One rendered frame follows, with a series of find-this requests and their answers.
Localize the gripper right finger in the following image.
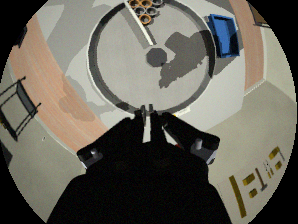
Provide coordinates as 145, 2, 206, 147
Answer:
149, 104, 220, 168

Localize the blue square tray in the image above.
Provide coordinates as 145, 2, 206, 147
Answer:
204, 14, 240, 58

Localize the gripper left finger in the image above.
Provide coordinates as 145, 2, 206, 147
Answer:
76, 105, 146, 170

